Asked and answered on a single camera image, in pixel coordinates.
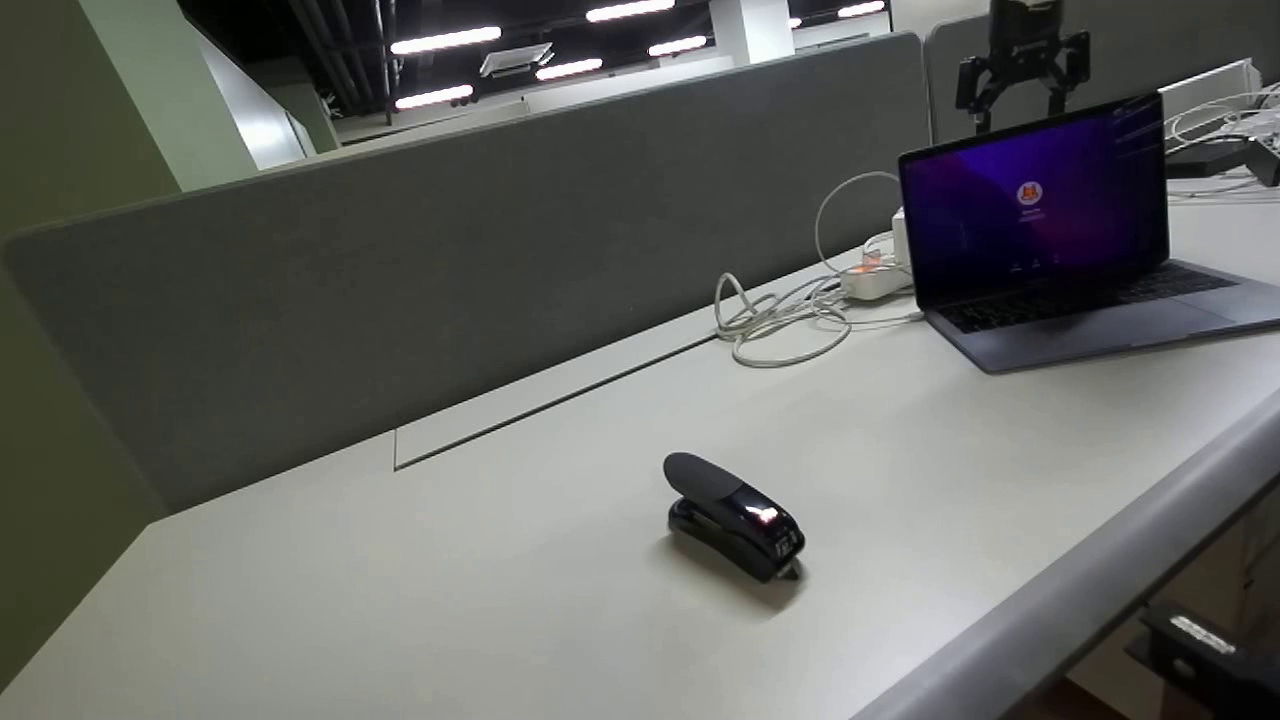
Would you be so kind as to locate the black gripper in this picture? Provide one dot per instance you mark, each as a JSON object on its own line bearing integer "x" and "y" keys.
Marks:
{"x": 1020, "y": 44}

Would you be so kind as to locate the grey open laptop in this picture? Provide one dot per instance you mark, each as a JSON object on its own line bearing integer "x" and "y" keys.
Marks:
{"x": 1048, "y": 243}

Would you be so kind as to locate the white power adapter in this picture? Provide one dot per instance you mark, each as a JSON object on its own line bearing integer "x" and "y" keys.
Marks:
{"x": 902, "y": 258}

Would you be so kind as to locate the white power strip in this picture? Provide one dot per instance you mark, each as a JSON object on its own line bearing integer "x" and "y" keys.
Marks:
{"x": 874, "y": 269}

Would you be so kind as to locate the black stapler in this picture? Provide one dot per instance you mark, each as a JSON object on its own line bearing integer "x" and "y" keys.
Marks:
{"x": 733, "y": 519}

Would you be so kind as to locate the black under-desk box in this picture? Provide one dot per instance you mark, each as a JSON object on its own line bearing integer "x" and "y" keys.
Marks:
{"x": 1204, "y": 667}

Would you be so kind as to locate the grey desk divider panel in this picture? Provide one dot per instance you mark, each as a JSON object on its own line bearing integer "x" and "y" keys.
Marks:
{"x": 257, "y": 324}

